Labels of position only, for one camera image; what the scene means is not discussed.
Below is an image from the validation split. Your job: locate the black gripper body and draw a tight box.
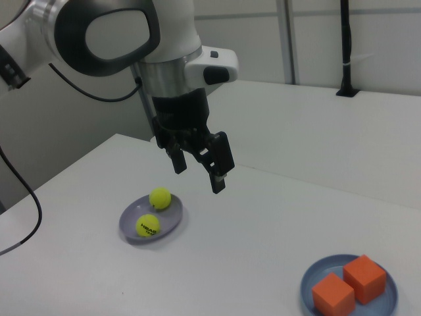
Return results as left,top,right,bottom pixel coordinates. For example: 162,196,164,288
151,87,215,148

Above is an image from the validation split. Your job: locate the plain yellow tennis ball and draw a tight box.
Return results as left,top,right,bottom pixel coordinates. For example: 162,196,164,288
149,187,172,210

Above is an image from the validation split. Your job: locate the yellow tennis ball HEAD print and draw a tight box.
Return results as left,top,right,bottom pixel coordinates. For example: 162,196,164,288
136,213,161,238

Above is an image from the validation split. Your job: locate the orange cube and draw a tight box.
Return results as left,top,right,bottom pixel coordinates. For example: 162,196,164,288
311,272,356,316
343,254,387,305

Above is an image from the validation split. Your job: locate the purple plate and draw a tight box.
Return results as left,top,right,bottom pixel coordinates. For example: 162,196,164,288
118,193,184,246

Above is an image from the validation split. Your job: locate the blue plate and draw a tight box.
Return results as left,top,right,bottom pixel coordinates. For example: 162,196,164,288
300,253,399,316

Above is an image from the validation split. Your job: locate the black pole with table clamp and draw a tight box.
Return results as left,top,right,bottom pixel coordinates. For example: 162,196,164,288
335,0,360,98

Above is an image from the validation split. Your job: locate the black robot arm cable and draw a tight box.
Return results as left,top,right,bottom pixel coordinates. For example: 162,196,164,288
0,63,143,257

